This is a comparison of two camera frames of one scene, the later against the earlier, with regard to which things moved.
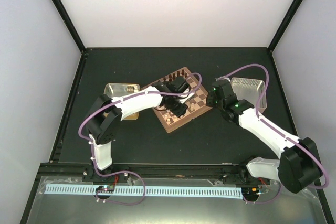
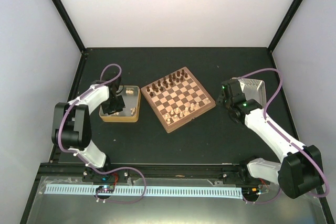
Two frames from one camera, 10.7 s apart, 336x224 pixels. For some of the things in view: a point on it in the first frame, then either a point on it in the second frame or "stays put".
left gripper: x=180 y=112 to x=121 y=105
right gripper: x=209 y=102 to x=219 y=99
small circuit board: x=105 y=189 stays put
